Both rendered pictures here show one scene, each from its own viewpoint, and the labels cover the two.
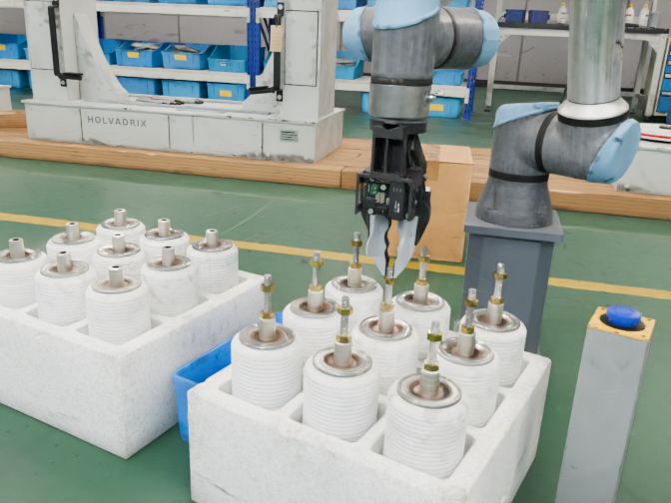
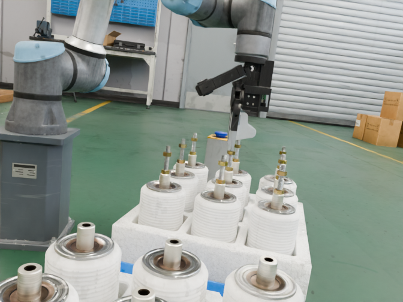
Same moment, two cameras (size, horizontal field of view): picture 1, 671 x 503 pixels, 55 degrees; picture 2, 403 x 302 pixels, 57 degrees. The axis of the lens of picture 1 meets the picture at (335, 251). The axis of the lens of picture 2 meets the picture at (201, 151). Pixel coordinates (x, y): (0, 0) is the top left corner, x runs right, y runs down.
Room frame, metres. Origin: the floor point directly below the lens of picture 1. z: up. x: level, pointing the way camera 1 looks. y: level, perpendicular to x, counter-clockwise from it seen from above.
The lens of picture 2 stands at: (1.17, 0.70, 0.48)
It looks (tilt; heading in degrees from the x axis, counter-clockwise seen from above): 11 degrees down; 251
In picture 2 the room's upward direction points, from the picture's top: 7 degrees clockwise
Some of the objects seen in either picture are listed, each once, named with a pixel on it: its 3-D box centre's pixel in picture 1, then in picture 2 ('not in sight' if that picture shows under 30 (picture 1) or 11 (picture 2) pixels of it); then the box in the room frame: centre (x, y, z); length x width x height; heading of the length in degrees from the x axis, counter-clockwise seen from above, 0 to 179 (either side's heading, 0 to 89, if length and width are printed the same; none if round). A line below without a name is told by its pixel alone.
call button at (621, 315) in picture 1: (622, 317); (220, 135); (0.74, -0.36, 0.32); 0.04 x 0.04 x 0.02
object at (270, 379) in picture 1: (267, 395); (269, 249); (0.78, 0.09, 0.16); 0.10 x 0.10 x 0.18
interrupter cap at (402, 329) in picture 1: (385, 328); (226, 183); (0.82, -0.08, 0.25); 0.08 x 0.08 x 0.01
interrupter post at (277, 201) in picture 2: (267, 327); (277, 201); (0.78, 0.09, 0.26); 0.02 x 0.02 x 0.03
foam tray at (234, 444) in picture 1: (377, 426); (218, 245); (0.82, -0.07, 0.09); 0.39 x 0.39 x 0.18; 59
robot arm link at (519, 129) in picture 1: (526, 135); (41, 66); (1.26, -0.36, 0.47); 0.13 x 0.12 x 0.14; 44
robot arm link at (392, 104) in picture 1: (401, 103); (252, 48); (0.81, -0.07, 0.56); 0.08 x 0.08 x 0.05
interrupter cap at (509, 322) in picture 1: (493, 320); (191, 165); (0.86, -0.24, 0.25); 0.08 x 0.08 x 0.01
